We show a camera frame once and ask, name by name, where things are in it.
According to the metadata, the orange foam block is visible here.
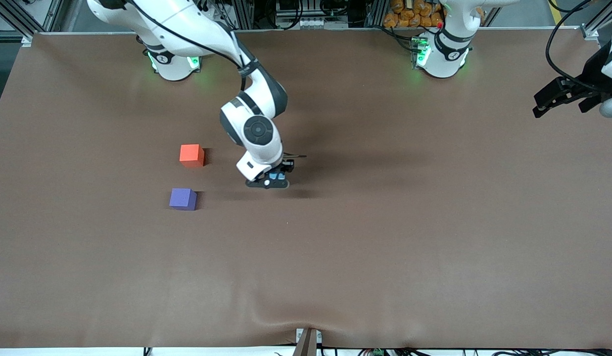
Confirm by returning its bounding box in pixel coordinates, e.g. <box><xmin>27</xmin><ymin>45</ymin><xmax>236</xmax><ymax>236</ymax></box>
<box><xmin>180</xmin><ymin>144</ymin><xmax>205</xmax><ymax>168</ymax></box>

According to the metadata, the brown table edge clamp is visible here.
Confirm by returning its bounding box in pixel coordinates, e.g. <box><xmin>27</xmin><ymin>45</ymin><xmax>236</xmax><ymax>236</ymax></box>
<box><xmin>293</xmin><ymin>327</ymin><xmax>323</xmax><ymax>356</ymax></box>

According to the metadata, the purple foam block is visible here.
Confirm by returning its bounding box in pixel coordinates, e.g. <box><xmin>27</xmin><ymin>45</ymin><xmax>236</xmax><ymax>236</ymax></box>
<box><xmin>169</xmin><ymin>188</ymin><xmax>198</xmax><ymax>211</ymax></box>

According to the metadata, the aluminium frame profile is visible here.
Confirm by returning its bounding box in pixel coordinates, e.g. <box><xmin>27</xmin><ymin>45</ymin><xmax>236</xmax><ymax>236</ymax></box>
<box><xmin>234</xmin><ymin>0</ymin><xmax>255</xmax><ymax>30</ymax></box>
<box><xmin>39</xmin><ymin>0</ymin><xmax>65</xmax><ymax>33</ymax></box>
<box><xmin>580</xmin><ymin>0</ymin><xmax>612</xmax><ymax>40</ymax></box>
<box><xmin>366</xmin><ymin>0</ymin><xmax>388</xmax><ymax>28</ymax></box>

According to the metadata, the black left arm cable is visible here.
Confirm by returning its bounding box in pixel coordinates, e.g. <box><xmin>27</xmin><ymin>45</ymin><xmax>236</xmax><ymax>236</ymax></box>
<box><xmin>545</xmin><ymin>0</ymin><xmax>608</xmax><ymax>94</ymax></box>

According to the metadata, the brown table cover sheet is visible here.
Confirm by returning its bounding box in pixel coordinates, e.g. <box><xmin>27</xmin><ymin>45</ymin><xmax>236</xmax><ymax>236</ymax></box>
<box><xmin>0</xmin><ymin>27</ymin><xmax>612</xmax><ymax>349</ymax></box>

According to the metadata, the bag of orange items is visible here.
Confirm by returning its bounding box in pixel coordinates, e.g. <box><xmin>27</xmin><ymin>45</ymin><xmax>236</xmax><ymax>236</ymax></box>
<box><xmin>383</xmin><ymin>0</ymin><xmax>446</xmax><ymax>29</ymax></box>

